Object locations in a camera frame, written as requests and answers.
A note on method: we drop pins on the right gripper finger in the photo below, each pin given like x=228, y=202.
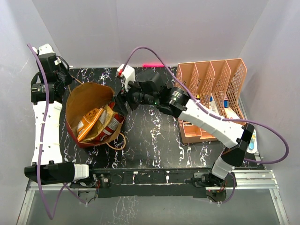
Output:
x=120, y=96
x=120, y=106

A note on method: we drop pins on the white red paper box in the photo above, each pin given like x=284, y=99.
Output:
x=231, y=114

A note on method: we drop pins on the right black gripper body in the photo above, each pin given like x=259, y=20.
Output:
x=136, y=97

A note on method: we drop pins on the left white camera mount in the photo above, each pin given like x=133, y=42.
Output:
x=46, y=51

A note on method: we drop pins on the white label packets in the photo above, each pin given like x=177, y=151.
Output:
x=213, y=107

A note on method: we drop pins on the pink tape strip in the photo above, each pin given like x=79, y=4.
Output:
x=150, y=65

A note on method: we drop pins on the pink plastic desk organizer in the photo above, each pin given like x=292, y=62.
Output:
x=215, y=80

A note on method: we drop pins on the red doritos bag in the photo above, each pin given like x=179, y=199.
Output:
x=110, y=128

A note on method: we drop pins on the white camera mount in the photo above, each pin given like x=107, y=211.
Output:
x=127, y=74
x=46, y=51

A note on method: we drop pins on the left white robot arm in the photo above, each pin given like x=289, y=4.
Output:
x=47, y=89

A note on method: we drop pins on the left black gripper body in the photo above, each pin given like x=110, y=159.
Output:
x=63, y=76

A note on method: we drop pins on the red paper bag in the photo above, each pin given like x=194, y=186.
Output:
x=83, y=99

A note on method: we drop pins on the aluminium front rail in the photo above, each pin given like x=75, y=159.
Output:
x=160, y=197

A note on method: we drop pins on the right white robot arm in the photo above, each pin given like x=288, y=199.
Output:
x=150, y=89

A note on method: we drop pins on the blue small box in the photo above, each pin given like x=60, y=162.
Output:
x=226, y=103

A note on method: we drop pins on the gold snack bag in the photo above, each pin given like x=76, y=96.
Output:
x=98, y=127

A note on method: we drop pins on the orange kettle chips bag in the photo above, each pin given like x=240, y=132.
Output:
x=87, y=122

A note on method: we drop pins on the blister pack with blue card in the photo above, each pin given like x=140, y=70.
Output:
x=252, y=148

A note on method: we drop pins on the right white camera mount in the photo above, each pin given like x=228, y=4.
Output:
x=127, y=74

